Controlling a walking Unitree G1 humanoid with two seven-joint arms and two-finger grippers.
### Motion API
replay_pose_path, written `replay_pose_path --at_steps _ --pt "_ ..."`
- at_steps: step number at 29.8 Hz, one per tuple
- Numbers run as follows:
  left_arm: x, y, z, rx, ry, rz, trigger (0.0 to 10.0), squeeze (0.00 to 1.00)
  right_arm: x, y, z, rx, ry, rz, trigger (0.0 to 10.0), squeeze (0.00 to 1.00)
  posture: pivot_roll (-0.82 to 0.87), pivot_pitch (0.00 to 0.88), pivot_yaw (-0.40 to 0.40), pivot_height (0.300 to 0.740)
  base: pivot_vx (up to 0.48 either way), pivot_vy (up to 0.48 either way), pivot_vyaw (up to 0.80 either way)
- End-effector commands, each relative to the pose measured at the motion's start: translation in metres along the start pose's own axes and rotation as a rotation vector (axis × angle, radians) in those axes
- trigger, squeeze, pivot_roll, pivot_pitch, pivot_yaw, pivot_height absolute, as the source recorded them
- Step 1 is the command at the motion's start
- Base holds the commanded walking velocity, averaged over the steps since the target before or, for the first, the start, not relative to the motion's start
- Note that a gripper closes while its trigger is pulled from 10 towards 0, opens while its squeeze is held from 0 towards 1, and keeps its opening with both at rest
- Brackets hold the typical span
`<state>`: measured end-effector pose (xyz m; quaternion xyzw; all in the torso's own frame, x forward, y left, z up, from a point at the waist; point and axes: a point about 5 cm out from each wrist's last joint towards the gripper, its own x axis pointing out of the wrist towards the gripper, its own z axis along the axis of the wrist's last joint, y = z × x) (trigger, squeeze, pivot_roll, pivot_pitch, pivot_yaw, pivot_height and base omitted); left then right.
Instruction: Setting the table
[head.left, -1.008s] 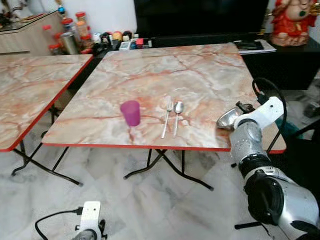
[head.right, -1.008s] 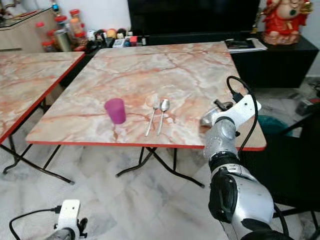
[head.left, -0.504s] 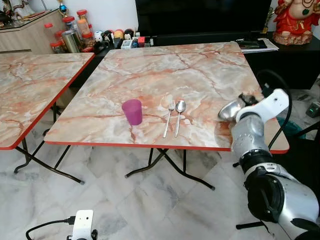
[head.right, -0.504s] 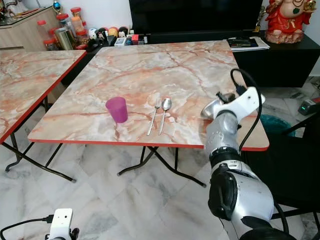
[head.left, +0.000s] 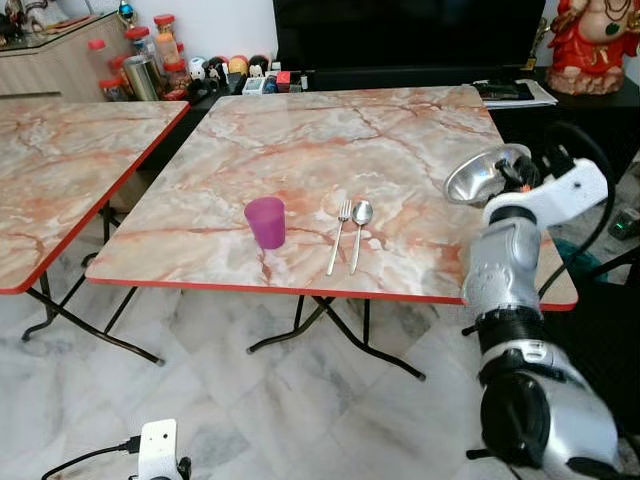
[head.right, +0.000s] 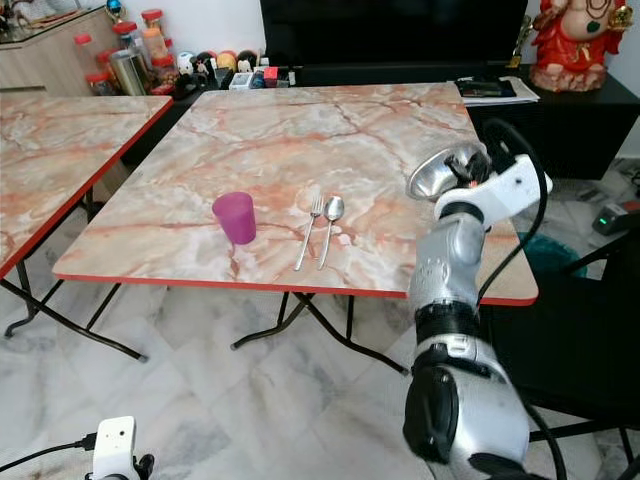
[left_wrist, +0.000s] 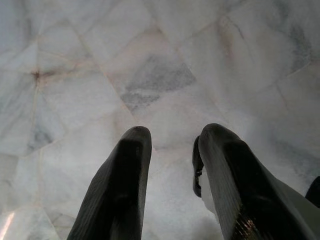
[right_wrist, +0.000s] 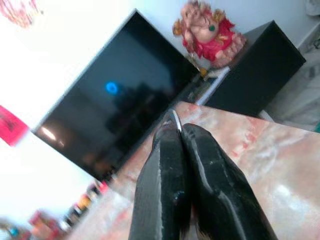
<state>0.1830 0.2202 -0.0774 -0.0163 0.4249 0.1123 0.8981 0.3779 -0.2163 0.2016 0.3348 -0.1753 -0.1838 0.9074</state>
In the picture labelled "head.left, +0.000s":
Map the small gold trophy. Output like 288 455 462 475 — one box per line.
524 17 552 72

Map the red laughing buddha statue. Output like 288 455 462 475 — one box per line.
544 0 628 97

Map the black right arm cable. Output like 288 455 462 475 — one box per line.
538 121 617 303

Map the marble folding table red edge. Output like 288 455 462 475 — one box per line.
0 98 191 367

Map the stainless steel tumbler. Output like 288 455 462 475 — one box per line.
121 54 162 102

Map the black device with green light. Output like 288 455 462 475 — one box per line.
609 207 640 242

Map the marble top folding table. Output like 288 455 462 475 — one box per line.
85 85 580 382

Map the stack of papers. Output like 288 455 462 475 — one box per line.
471 79 559 109

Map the silver metal fork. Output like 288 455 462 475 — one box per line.
325 199 354 278

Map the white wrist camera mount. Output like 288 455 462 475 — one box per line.
137 419 180 480
483 158 610 228

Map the stainless steel bowl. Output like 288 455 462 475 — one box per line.
443 143 534 208

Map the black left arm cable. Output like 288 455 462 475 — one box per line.
41 436 142 480

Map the teal cloth item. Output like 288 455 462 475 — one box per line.
553 238 607 283

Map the purple plastic cup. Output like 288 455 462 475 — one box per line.
244 196 288 251

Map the black metal frame chair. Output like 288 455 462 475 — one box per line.
538 248 640 441

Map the silver metal spoon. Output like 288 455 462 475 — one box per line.
348 200 375 276

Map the red lidded plastic jar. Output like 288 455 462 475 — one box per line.
162 57 190 100
87 38 110 83

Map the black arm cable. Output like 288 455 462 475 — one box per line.
41 436 142 480
538 121 617 303

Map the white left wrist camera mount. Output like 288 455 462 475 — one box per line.
137 419 180 480

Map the black flat screen television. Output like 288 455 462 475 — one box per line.
272 0 549 73

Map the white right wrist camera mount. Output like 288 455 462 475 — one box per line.
483 158 610 228

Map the tall red lidded jar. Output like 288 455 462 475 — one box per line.
152 13 182 67

